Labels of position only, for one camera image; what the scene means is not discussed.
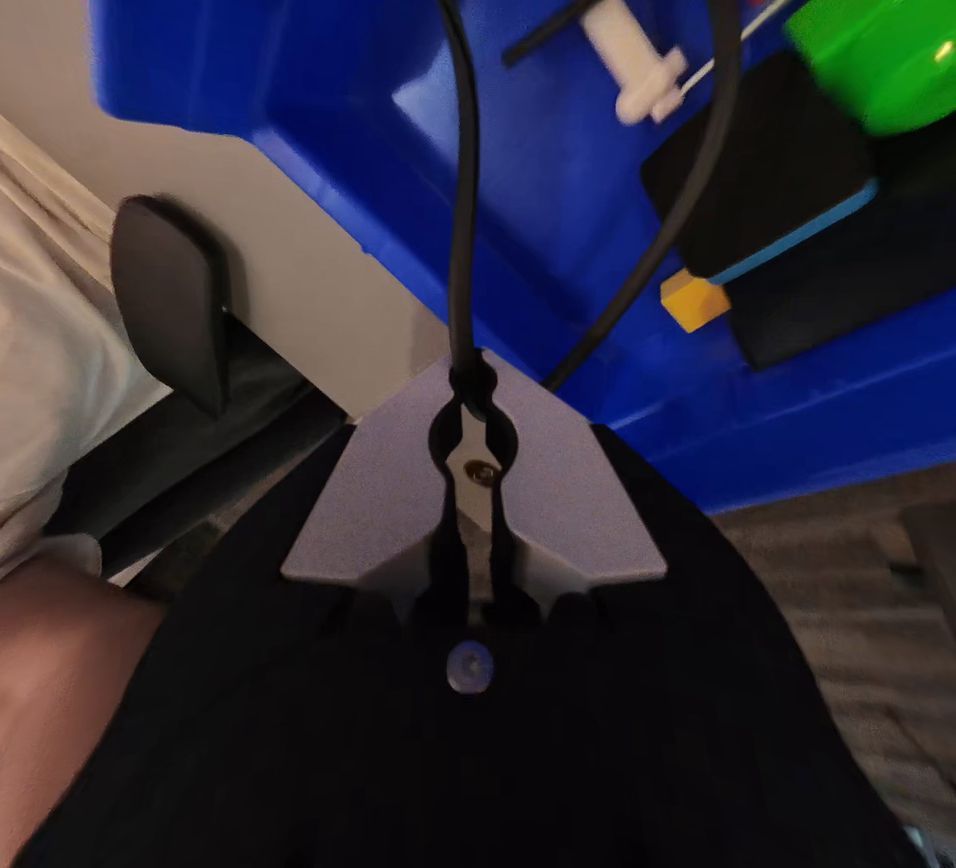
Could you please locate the blue plastic bin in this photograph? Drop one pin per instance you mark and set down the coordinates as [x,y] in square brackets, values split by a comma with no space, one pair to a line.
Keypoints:
[336,61]

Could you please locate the round metal table grommet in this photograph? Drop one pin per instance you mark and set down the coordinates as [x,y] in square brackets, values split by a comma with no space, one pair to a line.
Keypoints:
[482,472]

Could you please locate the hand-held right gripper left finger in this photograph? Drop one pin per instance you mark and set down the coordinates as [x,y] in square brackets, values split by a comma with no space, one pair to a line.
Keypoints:
[358,502]

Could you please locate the black flat pad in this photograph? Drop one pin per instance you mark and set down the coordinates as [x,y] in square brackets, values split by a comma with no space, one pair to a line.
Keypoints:
[859,285]

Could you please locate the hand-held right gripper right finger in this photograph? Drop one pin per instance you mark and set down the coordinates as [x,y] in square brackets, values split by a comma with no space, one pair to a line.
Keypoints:
[582,502]

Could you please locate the white syringe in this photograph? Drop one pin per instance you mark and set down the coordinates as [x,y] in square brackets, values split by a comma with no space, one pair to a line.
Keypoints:
[627,31]

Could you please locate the small yellow block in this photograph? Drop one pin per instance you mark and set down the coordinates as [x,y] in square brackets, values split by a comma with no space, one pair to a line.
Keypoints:
[694,300]

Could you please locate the person's leg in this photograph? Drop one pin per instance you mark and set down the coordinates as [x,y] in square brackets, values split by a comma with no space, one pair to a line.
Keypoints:
[52,696]

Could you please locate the black eraser with blue edge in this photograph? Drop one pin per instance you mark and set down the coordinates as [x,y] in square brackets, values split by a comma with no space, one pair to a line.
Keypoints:
[784,173]

